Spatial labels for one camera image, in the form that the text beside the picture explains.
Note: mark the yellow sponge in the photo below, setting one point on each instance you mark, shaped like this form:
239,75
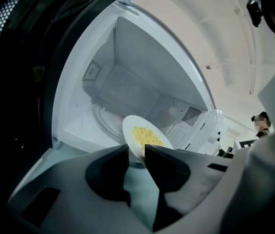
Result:
144,135

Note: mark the white microwave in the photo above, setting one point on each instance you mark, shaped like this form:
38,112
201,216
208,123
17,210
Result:
139,57

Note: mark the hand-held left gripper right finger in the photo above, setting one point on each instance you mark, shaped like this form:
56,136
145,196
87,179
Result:
195,179

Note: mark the white plate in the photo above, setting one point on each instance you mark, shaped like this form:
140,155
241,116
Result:
130,128

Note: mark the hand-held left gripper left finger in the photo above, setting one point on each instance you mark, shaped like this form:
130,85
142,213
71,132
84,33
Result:
66,181

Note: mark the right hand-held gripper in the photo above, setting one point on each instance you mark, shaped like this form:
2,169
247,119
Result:
245,144

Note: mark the black head camera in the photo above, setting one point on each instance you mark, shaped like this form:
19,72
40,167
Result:
255,12

